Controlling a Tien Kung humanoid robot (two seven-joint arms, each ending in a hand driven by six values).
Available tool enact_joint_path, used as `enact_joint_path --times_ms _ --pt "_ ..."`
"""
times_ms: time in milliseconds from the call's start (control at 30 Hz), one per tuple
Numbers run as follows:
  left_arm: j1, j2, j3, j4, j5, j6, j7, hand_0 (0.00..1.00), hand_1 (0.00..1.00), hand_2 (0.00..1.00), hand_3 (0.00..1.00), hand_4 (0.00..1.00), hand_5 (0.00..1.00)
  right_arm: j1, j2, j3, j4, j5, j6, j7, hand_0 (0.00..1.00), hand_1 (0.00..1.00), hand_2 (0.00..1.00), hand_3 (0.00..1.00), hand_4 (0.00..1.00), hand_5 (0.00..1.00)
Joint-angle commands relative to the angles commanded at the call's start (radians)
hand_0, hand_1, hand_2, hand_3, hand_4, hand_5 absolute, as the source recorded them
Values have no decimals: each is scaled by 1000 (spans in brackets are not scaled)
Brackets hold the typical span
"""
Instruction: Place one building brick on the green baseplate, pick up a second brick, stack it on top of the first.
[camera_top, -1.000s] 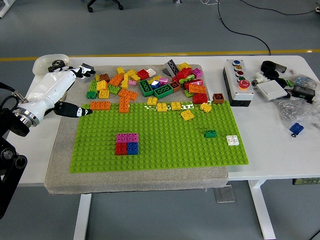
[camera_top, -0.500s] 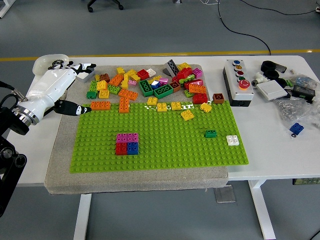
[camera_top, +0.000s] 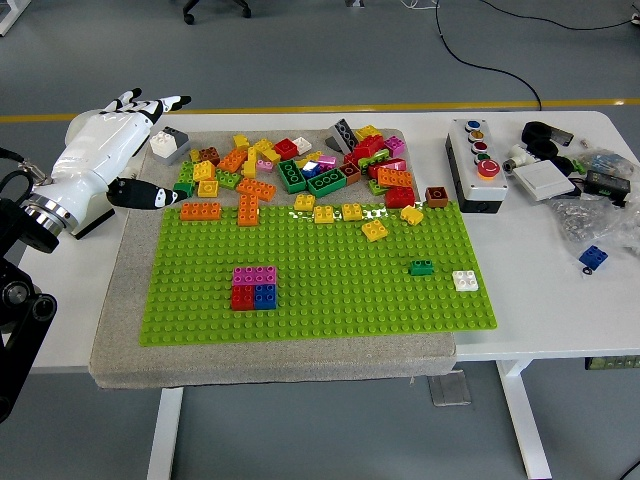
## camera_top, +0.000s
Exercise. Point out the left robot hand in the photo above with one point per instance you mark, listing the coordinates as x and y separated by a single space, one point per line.
95 150

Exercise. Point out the pink building brick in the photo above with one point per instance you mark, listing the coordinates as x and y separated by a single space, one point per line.
265 275
395 145
327 161
243 276

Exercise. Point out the red building brick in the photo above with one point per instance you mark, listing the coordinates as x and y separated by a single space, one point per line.
242 298
390 165
400 197
369 146

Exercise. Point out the blue building brick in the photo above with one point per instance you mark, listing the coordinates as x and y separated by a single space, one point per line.
310 170
265 297
594 255

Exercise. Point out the green studded baseplate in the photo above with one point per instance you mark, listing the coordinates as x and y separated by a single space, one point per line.
350 305

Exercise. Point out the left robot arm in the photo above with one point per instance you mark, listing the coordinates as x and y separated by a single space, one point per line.
20 250

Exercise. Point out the tall white brick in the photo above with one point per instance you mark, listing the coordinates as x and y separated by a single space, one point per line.
162 143

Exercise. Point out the grey building brick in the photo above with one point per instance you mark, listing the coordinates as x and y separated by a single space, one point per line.
181 140

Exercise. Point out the lime green brick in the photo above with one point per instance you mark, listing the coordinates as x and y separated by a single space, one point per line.
186 172
372 161
227 178
375 186

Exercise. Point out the small yellow brick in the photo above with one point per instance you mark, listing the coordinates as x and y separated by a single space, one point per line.
194 155

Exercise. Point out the yellow building brick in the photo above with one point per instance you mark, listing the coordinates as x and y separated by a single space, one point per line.
305 202
374 230
261 146
249 166
204 171
241 142
352 211
367 132
324 214
307 157
412 215
271 155

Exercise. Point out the brown building brick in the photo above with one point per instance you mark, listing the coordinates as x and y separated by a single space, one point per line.
436 196
210 155

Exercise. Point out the upturned yellow brick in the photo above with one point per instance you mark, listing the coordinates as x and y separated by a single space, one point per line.
208 187

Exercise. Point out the orange eight-stud brick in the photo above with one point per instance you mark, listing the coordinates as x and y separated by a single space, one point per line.
201 211

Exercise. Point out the orange building brick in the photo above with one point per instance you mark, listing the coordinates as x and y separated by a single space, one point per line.
248 210
394 177
232 160

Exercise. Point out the long orange brick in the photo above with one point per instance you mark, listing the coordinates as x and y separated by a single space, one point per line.
256 189

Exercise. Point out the small pink brick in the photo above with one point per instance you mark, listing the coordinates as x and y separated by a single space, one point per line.
265 165

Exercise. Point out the upturned red brick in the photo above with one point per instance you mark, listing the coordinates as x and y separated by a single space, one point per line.
286 148

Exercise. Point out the upturned dark green brick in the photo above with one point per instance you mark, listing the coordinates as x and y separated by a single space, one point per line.
327 181
291 176

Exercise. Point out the white building brick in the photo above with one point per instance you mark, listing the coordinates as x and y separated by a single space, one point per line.
466 280
303 144

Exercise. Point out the grey long brick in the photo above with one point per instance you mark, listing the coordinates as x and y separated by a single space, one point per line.
344 132

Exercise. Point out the upturned brown brick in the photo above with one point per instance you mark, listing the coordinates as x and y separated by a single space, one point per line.
350 172

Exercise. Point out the small dark green brick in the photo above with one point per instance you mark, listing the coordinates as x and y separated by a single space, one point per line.
421 267

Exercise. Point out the white plastic bowl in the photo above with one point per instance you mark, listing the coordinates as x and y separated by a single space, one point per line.
74 125

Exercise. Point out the white pipe fitting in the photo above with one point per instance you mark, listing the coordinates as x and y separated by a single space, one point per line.
517 156
129 172

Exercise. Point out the black chair base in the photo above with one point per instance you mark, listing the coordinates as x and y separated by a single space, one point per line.
189 14

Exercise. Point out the white table leg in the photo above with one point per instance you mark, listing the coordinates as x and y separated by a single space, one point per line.
525 425
165 435

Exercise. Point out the grey-brown mat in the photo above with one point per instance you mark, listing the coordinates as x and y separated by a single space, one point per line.
300 362

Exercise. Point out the white push-button control box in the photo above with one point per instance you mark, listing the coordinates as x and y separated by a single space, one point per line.
475 175

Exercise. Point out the black tape roll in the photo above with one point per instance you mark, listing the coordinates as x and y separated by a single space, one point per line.
535 131
562 165
542 148

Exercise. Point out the small dark block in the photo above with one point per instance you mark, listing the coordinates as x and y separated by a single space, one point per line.
562 136

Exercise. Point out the green plastic clip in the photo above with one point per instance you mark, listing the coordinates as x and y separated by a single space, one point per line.
578 165

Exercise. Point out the clear bag of screws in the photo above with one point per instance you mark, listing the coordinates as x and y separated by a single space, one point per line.
590 220

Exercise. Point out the clear bag with blue parts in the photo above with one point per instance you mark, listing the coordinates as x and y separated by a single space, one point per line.
607 161

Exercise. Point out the black power adapter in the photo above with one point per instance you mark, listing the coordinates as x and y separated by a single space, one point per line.
607 182

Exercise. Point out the table height controller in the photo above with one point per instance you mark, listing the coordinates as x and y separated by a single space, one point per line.
612 362

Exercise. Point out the white red-green switch box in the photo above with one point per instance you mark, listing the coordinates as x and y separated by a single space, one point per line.
97 217

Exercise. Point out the white furniture frame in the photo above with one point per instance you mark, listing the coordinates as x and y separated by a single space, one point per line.
9 20

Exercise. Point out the white wall switch plate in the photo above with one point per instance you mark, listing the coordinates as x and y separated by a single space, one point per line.
542 180

